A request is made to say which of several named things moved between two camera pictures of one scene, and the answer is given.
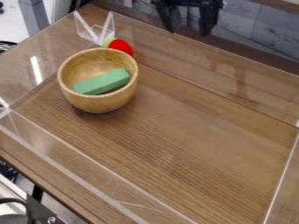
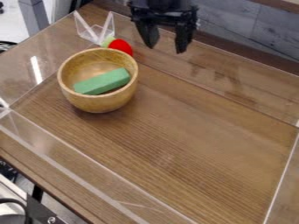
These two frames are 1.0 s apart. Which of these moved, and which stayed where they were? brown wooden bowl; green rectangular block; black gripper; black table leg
Moved: black gripper
Stayed: black table leg; green rectangular block; brown wooden bowl
